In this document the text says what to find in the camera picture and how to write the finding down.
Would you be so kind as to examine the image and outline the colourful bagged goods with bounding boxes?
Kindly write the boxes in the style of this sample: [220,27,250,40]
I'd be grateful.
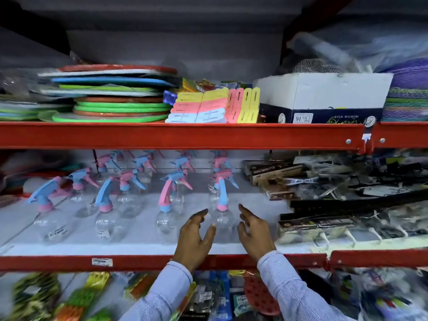
[329,268,428,321]

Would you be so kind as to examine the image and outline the person's left hand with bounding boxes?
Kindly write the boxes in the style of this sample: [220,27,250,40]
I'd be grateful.
[173,209,217,273]

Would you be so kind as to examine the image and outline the long red metal shelf beam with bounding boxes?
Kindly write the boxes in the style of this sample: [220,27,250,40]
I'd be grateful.
[0,121,367,155]

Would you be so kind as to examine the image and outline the red round perforated mat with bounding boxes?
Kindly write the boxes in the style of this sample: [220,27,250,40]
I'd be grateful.
[243,275,282,317]

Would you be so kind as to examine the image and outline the brown boxed white-handled tools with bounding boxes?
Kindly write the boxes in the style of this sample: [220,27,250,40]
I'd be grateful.
[276,215,412,248]

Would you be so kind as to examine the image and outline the long black strip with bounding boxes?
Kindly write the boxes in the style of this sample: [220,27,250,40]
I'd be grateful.
[280,189,428,222]

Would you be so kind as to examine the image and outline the clear plastic wrapped goods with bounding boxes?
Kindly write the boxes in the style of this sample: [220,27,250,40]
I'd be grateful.
[287,19,428,74]

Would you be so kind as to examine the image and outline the blue carded packets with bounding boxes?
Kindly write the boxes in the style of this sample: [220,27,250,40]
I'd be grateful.
[187,271,233,321]

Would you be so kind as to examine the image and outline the stack of colourful round plates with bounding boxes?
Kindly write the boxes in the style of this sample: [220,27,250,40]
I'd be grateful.
[37,64,178,123]

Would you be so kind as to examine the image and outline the white and black cardboard box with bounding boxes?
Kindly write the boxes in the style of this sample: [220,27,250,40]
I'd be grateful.
[253,72,394,125]

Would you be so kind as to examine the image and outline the stack of purple woven mats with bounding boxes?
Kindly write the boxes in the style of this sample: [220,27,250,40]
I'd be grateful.
[381,58,428,123]

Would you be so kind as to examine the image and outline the short red scuffed shelf beam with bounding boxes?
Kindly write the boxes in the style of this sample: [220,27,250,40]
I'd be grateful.
[329,248,428,270]

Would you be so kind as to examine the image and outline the stack of wrapped green plates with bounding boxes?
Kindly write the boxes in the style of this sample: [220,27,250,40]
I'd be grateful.
[0,68,75,123]

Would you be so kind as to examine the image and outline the short red metal shelf beam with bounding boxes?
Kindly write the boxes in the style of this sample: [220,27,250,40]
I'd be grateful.
[365,121,428,154]

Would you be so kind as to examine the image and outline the red and blue plastic ware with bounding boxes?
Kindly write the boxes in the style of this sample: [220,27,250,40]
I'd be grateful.
[0,151,79,208]

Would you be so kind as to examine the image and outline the colourful packets pile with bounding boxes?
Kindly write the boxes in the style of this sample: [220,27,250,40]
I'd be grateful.
[181,78,252,93]

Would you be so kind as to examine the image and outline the person's right forearm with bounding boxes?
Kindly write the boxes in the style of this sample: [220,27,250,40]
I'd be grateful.
[257,250,356,321]

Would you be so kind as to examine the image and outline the grey mesh scrubbers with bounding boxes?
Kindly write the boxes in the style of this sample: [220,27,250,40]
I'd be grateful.
[292,58,346,74]

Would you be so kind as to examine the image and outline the group of clear spray bottles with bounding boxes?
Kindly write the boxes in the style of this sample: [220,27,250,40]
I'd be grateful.
[26,150,240,244]

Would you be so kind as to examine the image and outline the stack of pastel clothes pegs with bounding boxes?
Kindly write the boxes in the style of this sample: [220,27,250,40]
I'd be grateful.
[165,87,261,124]

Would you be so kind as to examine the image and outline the stack of brown slim boxes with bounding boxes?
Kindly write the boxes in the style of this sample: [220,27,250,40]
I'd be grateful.
[242,158,305,202]

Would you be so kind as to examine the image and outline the pile of carded black tools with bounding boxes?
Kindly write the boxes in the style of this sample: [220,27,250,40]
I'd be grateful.
[293,150,428,200]

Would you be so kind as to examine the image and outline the person's left forearm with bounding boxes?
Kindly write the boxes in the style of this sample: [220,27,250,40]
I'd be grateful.
[119,261,195,321]

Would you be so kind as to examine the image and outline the person's right hand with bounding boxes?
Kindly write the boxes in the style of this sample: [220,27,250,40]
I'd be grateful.
[237,204,277,263]

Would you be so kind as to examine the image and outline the long red labelled shelf beam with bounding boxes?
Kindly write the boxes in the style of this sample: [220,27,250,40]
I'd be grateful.
[0,253,329,272]

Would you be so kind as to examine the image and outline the green and yellow packets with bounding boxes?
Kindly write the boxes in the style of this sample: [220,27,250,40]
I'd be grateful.
[7,272,112,321]

